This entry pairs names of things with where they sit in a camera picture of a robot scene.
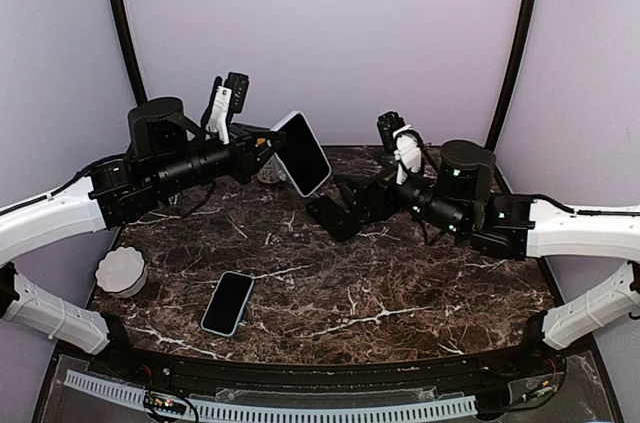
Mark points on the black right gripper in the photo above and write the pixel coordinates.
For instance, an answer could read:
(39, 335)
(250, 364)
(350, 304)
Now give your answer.
(382, 184)

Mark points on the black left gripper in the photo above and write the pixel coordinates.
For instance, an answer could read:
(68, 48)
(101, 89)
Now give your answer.
(247, 161)

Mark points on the phone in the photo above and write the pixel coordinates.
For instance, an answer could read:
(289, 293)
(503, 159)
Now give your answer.
(227, 304)
(302, 158)

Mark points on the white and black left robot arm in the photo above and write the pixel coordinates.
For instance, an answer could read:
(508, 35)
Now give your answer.
(168, 153)

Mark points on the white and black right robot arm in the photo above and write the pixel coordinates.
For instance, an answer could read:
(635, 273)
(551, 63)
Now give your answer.
(459, 201)

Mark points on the phone in blue case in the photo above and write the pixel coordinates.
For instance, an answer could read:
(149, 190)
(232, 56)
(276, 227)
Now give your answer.
(227, 304)

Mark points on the white patterned mug yellow inside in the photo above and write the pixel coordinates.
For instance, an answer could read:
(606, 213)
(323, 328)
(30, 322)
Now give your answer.
(272, 172)

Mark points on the white fluted bowl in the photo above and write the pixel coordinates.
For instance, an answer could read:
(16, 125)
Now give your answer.
(122, 273)

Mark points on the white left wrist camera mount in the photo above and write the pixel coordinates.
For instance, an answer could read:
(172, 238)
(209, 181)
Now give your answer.
(227, 99)

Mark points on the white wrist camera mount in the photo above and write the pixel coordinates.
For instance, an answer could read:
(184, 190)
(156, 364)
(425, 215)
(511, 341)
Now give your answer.
(227, 99)
(404, 143)

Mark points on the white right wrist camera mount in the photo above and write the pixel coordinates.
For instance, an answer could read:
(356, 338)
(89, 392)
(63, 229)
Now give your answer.
(404, 143)

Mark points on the black front rail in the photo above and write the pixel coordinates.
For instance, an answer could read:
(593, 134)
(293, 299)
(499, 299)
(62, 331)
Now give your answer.
(484, 372)

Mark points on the black frame post left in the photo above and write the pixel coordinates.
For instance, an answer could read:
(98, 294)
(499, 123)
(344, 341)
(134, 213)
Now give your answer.
(125, 18)

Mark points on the black frame post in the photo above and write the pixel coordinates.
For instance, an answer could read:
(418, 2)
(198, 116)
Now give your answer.
(512, 70)
(125, 18)

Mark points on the black frame post right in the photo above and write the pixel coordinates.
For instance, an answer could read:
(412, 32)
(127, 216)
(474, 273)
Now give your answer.
(512, 70)

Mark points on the white slotted cable duct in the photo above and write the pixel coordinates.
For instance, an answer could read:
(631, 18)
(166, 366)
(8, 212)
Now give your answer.
(170, 407)

